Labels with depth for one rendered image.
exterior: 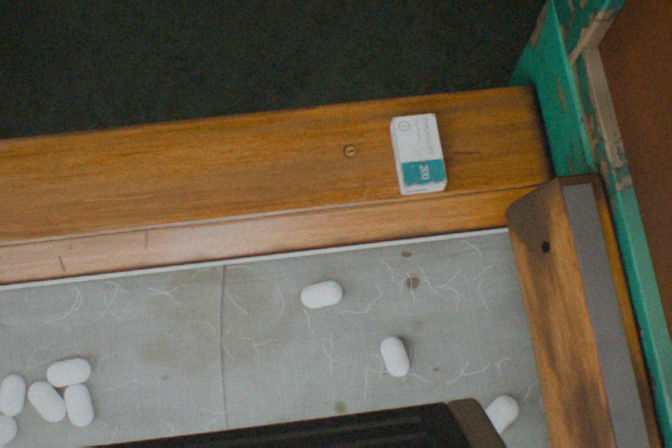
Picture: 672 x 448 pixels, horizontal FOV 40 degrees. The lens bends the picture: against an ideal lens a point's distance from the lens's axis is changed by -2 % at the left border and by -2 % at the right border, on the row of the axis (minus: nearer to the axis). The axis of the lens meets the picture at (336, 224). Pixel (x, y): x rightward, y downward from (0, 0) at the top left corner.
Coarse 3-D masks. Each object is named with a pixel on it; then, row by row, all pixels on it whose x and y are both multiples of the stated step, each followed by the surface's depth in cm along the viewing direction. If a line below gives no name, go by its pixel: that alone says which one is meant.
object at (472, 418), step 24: (408, 408) 41; (432, 408) 41; (456, 408) 41; (480, 408) 41; (216, 432) 41; (240, 432) 41; (264, 432) 40; (288, 432) 40; (312, 432) 40; (336, 432) 40; (360, 432) 40; (384, 432) 39; (408, 432) 39; (432, 432) 39; (456, 432) 39; (480, 432) 38
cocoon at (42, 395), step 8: (40, 384) 71; (48, 384) 71; (32, 392) 70; (40, 392) 70; (48, 392) 70; (56, 392) 71; (32, 400) 70; (40, 400) 70; (48, 400) 70; (56, 400) 70; (40, 408) 70; (48, 408) 70; (56, 408) 70; (64, 408) 71; (48, 416) 70; (56, 416) 70
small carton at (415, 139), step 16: (400, 128) 76; (416, 128) 76; (432, 128) 76; (400, 144) 75; (416, 144) 75; (432, 144) 75; (400, 160) 75; (416, 160) 75; (432, 160) 75; (400, 176) 75; (416, 176) 74; (432, 176) 74; (416, 192) 76
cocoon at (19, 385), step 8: (8, 376) 71; (16, 376) 71; (8, 384) 70; (16, 384) 71; (24, 384) 71; (8, 392) 70; (16, 392) 70; (24, 392) 71; (0, 400) 70; (8, 400) 70; (16, 400) 70; (0, 408) 70; (8, 408) 70; (16, 408) 70
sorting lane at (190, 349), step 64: (320, 256) 77; (384, 256) 77; (448, 256) 77; (512, 256) 77; (0, 320) 74; (64, 320) 74; (128, 320) 74; (192, 320) 74; (256, 320) 75; (320, 320) 75; (384, 320) 75; (448, 320) 75; (512, 320) 76; (0, 384) 72; (128, 384) 73; (192, 384) 73; (256, 384) 73; (320, 384) 73; (384, 384) 74; (448, 384) 74; (512, 384) 74
